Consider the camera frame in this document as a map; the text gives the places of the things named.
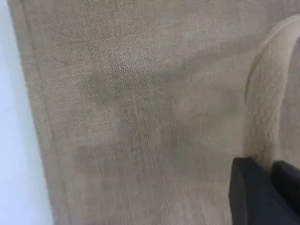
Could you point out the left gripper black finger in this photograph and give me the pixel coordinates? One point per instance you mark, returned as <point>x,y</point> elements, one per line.
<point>250,194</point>
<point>289,178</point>

